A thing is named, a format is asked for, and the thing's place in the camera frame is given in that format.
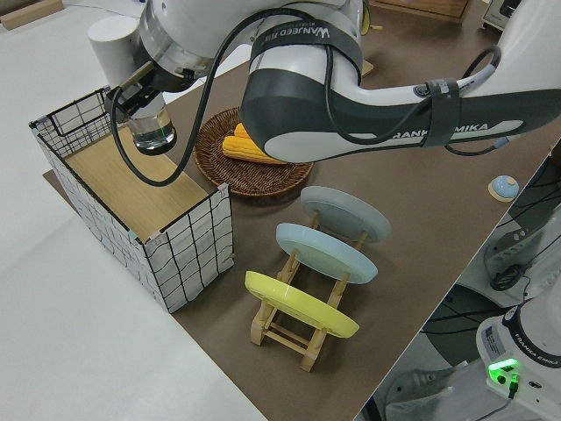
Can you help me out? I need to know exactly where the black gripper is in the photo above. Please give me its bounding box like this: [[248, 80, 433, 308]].
[[116, 60, 197, 119]]

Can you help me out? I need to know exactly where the clear drinking glass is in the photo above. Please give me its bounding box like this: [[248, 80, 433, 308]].
[[128, 101, 177, 158]]

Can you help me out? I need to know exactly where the light wooden board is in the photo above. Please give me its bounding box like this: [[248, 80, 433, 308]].
[[63, 124, 208, 233]]

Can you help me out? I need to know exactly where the round wicker tray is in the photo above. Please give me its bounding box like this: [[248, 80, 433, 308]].
[[192, 107, 315, 198]]

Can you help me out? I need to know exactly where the light wooden block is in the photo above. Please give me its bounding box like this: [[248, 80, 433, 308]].
[[0, 0, 66, 32]]

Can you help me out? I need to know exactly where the wooden mug stand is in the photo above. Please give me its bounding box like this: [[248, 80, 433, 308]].
[[359, 24, 384, 81]]

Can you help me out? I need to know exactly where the grey plate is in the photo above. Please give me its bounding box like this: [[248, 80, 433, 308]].
[[299, 185, 393, 245]]

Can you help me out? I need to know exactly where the light blue plate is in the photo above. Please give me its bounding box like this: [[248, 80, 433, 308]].
[[274, 222, 380, 286]]

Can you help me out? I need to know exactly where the yellow plate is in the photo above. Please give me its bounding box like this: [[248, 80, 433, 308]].
[[244, 270, 361, 339]]

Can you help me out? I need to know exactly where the wooden plate rack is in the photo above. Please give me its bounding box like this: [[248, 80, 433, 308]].
[[249, 209, 370, 373]]

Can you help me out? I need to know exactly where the light wooden cabinet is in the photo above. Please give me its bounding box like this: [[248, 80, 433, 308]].
[[366, 0, 475, 25]]

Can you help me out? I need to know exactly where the brown table mat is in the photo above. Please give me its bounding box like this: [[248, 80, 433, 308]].
[[41, 0, 561, 421]]

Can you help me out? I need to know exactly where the blue service bell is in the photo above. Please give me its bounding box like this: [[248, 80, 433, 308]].
[[487, 174, 522, 203]]

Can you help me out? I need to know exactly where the white rounded equipment cover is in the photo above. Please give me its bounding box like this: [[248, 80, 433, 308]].
[[481, 209, 561, 290]]

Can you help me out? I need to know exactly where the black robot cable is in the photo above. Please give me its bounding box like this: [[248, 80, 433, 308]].
[[110, 0, 512, 189]]

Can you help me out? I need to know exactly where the black wire storage basket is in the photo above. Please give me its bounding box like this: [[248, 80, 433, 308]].
[[28, 82, 236, 315]]

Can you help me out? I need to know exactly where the black velcro strap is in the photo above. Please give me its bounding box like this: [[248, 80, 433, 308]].
[[423, 77, 461, 148], [249, 17, 365, 84]]

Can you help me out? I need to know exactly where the white mounting pedestal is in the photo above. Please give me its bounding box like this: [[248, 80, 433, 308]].
[[372, 366, 487, 421]]

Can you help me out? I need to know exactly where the coiled black cable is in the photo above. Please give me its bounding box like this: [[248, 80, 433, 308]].
[[489, 262, 527, 293]]

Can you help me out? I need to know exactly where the green cable plug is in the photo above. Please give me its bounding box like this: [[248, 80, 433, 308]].
[[504, 371, 522, 401]]

